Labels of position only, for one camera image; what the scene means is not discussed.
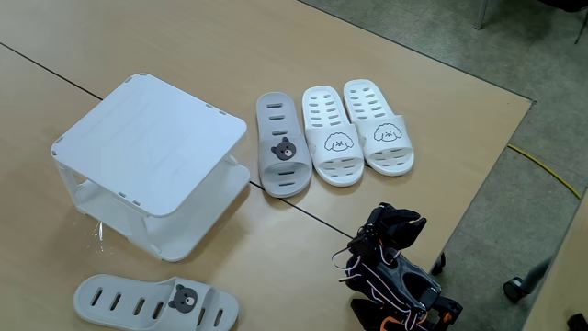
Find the grey bear slipper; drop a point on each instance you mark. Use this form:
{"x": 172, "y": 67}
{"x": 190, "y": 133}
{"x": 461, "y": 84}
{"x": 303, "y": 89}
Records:
{"x": 128, "y": 287}
{"x": 298, "y": 161}

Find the black table castor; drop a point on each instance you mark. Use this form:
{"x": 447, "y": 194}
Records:
{"x": 439, "y": 264}

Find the white two-shelf shoe rack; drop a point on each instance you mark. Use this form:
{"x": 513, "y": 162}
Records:
{"x": 151, "y": 142}

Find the black object on floor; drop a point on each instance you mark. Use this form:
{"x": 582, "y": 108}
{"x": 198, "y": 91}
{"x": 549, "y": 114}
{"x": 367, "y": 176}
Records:
{"x": 578, "y": 323}

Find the grey metal chair leg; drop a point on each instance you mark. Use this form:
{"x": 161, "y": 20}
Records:
{"x": 481, "y": 16}

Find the white dog slipper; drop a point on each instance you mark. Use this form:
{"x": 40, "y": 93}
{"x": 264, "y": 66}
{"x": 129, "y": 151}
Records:
{"x": 351, "y": 151}
{"x": 395, "y": 144}

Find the black chair castor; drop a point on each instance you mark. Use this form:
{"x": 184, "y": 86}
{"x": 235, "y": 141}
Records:
{"x": 513, "y": 289}

